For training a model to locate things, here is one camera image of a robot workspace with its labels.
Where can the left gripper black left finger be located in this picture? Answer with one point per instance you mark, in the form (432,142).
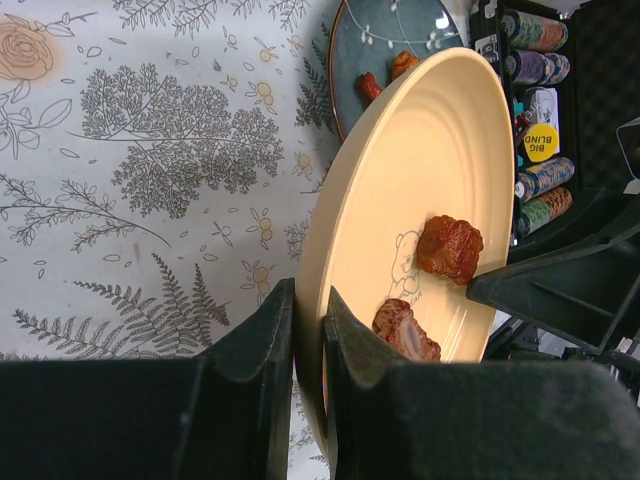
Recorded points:
(223,414)

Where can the orange chicken wing left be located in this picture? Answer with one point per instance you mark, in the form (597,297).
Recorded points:
(367,86)

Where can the brown tan chip stack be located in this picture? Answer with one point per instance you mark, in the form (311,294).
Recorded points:
(543,209)

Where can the red tan chip stack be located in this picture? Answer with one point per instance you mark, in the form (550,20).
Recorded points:
(527,31)

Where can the brown meat piece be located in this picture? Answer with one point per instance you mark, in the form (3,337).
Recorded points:
(395,324)
(450,249)

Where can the orange chicken wing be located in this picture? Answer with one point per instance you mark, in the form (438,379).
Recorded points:
(367,86)
(401,63)

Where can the brown meat piece right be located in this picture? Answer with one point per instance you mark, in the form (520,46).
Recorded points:
(450,249)

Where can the blue glazed ceramic plate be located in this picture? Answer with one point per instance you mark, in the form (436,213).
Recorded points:
(366,37)

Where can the orange chicken wing right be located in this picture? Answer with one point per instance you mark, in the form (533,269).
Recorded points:
(401,63)

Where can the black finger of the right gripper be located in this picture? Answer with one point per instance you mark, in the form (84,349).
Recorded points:
(577,278)

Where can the purple grey chip stack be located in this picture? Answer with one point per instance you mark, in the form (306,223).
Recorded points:
(533,68)

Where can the yellow big blind button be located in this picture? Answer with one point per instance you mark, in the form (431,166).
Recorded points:
(541,142)

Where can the floral table mat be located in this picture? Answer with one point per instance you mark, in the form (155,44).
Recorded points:
(160,161)

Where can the playing card deck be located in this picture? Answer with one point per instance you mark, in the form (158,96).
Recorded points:
(541,106)

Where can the yellow plastic plate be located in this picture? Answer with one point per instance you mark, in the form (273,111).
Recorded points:
(436,141)

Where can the brown meat piece left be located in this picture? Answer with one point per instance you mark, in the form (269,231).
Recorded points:
(395,324)

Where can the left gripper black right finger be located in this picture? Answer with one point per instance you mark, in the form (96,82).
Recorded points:
(390,418)

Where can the blue orange chip stack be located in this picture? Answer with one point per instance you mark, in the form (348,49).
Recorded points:
(543,177)

